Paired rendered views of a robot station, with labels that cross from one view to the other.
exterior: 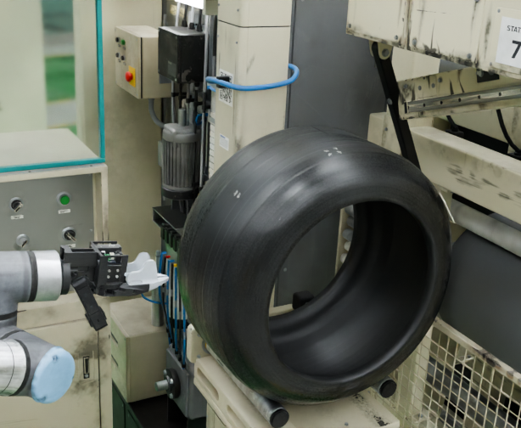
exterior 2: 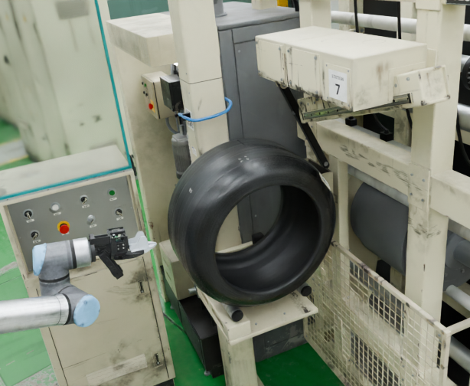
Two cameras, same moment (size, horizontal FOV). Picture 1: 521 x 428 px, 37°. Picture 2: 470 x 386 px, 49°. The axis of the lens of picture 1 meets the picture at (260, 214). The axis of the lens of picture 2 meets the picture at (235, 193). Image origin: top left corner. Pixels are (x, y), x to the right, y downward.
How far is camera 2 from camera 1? 37 cm
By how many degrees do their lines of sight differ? 9
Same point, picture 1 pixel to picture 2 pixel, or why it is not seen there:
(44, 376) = (79, 313)
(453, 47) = (308, 86)
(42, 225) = (102, 208)
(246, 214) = (194, 203)
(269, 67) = (212, 104)
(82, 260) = (101, 241)
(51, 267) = (83, 249)
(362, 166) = (262, 166)
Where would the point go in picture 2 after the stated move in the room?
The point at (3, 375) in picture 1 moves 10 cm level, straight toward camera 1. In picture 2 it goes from (55, 315) to (53, 339)
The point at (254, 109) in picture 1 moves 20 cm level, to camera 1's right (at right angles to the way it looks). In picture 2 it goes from (207, 131) to (260, 127)
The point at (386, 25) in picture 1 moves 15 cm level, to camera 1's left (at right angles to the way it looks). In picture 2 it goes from (275, 72) to (233, 76)
